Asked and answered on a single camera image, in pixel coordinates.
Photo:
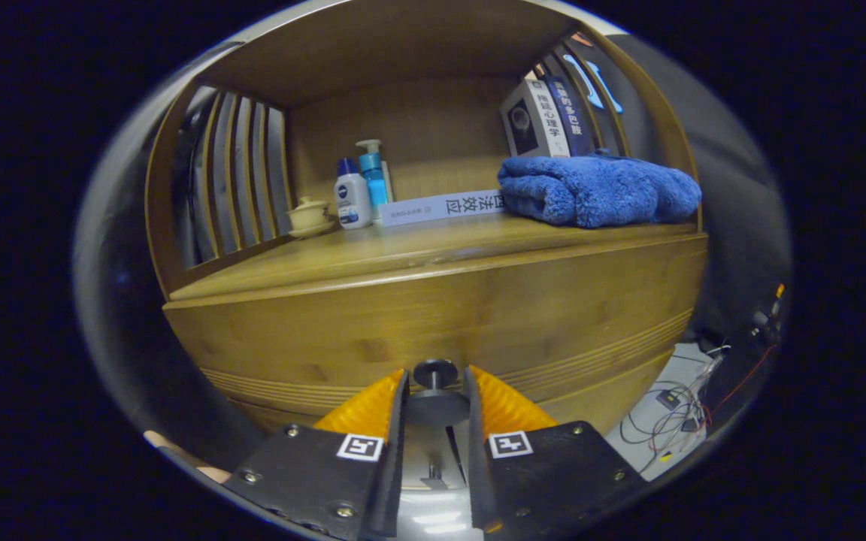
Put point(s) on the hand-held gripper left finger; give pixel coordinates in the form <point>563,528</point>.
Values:
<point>395,466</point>

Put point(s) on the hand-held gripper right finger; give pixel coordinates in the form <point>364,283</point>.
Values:
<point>476,466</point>

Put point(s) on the wooden drawer with black knob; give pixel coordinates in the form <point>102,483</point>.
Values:
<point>478,315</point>

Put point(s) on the wooden countertop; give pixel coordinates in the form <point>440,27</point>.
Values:
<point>373,255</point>

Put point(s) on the wooden cabinet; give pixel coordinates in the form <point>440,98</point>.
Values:
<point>403,52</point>

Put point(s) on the white flat-lying book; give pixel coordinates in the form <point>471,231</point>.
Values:
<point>440,207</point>

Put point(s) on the beige lidded teacup with saucer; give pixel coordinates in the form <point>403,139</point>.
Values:
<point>309,216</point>

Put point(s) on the white bottle with blue cap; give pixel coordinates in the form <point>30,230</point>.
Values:
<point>352,203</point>

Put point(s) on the blue pump bottle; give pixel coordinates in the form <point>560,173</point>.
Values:
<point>374,180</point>

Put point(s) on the blue folded towel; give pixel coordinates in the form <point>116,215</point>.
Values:
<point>598,191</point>

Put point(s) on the dark device with orange tip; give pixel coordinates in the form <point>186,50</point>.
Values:
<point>767,319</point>

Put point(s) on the white upright book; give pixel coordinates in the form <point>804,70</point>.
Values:
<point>534,120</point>

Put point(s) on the dark blue upright book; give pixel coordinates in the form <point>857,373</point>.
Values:
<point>572,116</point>

